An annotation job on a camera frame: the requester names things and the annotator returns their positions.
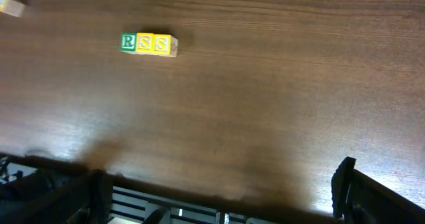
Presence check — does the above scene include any green R block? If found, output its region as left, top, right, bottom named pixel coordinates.
left=120, top=33, right=137, bottom=53

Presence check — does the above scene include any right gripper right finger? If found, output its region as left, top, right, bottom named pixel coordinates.
left=331, top=157, right=424, bottom=224

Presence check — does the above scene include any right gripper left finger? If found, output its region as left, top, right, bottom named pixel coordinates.
left=1, top=169, right=112, bottom=224

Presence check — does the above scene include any yellow S block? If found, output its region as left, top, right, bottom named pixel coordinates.
left=135, top=33, right=154, bottom=54

